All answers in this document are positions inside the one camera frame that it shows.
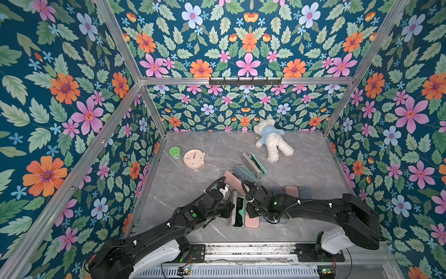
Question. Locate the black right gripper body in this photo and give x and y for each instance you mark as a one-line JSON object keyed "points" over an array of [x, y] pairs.
{"points": [[254, 204]]}

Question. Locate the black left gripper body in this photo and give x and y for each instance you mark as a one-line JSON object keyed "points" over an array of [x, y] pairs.
{"points": [[219, 210]]}

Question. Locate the grey case with black sunglasses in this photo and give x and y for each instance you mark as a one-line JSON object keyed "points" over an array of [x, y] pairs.
{"points": [[236, 212]]}

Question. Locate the pink case with purple glasses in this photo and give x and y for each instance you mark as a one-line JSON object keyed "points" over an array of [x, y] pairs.
{"points": [[292, 191]]}

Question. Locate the grey case with red glasses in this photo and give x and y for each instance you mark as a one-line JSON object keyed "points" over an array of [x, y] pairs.
{"points": [[304, 192]]}

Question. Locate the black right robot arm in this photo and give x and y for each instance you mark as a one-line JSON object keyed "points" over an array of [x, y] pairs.
{"points": [[357, 220]]}

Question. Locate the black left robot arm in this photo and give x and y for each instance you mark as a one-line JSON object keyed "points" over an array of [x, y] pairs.
{"points": [[150, 240]]}

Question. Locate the pink case with brown sunglasses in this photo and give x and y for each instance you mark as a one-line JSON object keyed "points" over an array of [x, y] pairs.
{"points": [[234, 183]]}

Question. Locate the grey case with olive glasses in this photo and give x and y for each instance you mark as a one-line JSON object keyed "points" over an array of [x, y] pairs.
{"points": [[243, 173]]}

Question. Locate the mint case with black glasses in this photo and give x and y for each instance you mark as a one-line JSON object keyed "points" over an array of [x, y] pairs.
{"points": [[254, 165]]}

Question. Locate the cream round alarm clock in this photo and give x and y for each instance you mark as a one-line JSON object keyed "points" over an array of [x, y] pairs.
{"points": [[194, 159]]}

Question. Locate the green lidded round container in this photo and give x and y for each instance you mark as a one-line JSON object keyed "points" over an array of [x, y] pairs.
{"points": [[175, 153]]}

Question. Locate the white teddy bear blue shirt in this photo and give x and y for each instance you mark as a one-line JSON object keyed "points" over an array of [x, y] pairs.
{"points": [[272, 139]]}

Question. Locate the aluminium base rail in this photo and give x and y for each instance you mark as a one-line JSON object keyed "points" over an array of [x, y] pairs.
{"points": [[179, 252]]}

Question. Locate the black hook rail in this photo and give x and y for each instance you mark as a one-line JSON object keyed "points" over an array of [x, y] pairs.
{"points": [[244, 81]]}

